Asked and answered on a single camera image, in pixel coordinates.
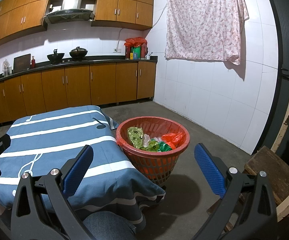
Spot jar with plastic cover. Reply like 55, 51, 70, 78
2, 59, 11, 77

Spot red bag on containers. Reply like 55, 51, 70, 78
124, 37, 148, 60

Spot wooden lower cabinets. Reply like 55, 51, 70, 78
0, 61, 157, 130

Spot large orange plastic bag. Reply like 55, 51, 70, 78
161, 132, 184, 147

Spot black kitchen countertop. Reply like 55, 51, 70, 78
0, 56, 158, 88

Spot wooden upper cabinets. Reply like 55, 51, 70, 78
0, 0, 154, 52

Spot person's right leg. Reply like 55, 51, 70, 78
83, 211, 137, 240

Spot blue striped tablecloth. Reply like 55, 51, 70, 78
0, 105, 166, 224

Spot dark green plastic bag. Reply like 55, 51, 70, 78
158, 141, 173, 152

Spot black wok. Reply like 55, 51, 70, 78
47, 49, 65, 62

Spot red plastic basket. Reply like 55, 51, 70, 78
116, 116, 190, 187

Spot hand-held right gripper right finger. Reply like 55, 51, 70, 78
194, 143, 278, 240

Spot wooden cabinets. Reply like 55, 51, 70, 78
0, 0, 154, 52
0, 61, 157, 130

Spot pink floral hanging cloth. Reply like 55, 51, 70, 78
165, 0, 249, 65

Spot brown cutting board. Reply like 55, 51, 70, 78
13, 54, 31, 72

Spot olive paw print plastic bag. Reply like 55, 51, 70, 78
127, 127, 160, 152

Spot black pot with lid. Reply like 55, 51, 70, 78
69, 47, 88, 58

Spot brown wooden stool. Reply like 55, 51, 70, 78
207, 146, 289, 233

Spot steel range hood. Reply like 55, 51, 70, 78
43, 0, 95, 25

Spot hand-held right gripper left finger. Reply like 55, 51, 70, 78
11, 144, 94, 240

